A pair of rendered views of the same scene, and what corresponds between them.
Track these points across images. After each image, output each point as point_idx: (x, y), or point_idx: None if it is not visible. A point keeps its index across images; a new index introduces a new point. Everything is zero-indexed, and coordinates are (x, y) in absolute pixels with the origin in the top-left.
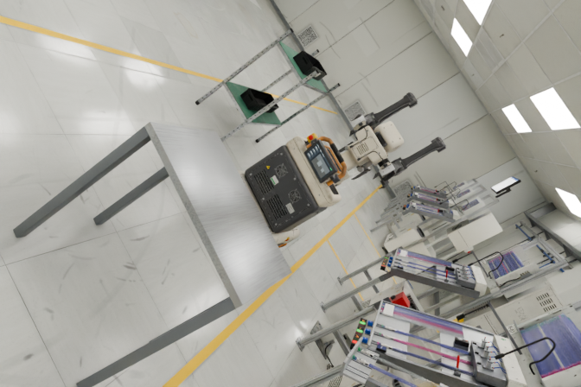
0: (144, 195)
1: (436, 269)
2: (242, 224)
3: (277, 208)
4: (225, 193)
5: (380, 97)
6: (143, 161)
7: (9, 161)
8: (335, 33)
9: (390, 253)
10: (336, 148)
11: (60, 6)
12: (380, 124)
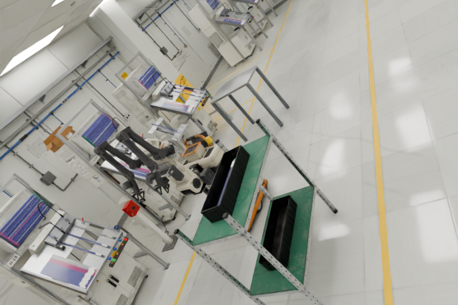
0: (282, 143)
1: (73, 246)
2: (227, 88)
3: None
4: (234, 83)
5: None
6: (296, 145)
7: (307, 102)
8: None
9: (92, 298)
10: (192, 135)
11: (403, 103)
12: (156, 139)
